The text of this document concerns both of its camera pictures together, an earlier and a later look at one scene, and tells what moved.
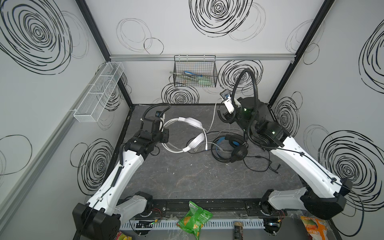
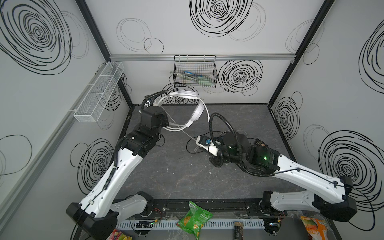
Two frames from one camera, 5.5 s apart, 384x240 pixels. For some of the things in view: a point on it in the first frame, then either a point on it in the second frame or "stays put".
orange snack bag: (317, 229) stays put
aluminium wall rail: (202, 57) stays put
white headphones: (197, 142) → (197, 113)
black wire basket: (195, 71) stays put
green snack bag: (194, 220) stays put
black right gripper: (225, 117) → (223, 142)
